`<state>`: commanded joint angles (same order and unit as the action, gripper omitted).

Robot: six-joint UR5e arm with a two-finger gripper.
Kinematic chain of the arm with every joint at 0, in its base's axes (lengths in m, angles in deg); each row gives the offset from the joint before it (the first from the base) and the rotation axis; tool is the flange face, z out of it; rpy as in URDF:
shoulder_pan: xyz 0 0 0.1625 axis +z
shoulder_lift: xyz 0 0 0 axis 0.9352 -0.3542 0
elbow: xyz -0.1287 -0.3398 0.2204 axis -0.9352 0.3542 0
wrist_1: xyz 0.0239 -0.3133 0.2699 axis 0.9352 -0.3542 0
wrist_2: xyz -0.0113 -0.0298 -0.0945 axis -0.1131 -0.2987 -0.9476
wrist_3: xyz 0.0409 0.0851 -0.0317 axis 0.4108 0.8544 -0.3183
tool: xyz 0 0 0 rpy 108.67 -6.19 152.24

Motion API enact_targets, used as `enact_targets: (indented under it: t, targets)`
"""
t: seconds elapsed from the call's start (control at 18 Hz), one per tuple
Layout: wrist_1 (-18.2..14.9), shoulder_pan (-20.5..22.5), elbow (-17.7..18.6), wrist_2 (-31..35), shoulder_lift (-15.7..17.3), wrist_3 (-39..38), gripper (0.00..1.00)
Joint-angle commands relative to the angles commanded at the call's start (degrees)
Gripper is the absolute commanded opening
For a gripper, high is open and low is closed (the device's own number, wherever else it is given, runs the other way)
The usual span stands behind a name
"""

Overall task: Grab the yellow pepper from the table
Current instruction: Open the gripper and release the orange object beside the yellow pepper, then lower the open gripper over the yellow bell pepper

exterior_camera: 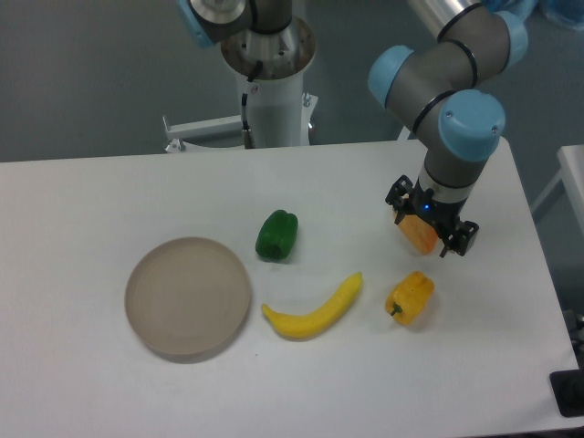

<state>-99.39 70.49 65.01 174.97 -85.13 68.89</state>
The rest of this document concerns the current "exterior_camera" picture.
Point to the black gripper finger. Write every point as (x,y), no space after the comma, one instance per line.
(458,239)
(399,198)

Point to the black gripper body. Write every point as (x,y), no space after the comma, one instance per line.
(437,204)

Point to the orange pepper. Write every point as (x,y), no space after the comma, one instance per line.
(420,234)

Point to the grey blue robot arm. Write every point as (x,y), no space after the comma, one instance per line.
(434,95)

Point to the yellow bell pepper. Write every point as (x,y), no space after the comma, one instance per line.
(409,298)

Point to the green bell pepper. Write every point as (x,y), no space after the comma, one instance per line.
(277,236)

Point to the white side table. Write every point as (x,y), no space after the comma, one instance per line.
(568,179)

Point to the yellow banana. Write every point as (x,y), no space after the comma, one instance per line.
(318,320)

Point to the black device at edge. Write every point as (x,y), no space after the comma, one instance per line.
(567,386)

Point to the beige round plate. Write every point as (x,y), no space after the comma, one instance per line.
(187,298)

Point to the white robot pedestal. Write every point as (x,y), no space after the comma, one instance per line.
(274,110)

